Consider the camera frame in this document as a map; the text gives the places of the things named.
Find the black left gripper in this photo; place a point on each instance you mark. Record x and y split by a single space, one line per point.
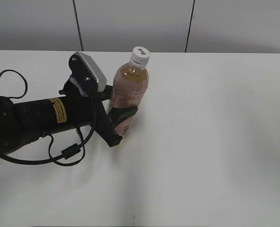
82 111

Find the pink labelled tea bottle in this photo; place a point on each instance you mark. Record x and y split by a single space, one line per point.
129 86

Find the white bottle cap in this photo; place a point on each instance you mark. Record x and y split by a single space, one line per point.
140 55

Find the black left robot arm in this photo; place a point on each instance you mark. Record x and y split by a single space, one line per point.
24 123

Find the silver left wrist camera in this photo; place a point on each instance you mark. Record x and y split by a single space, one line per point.
86 76

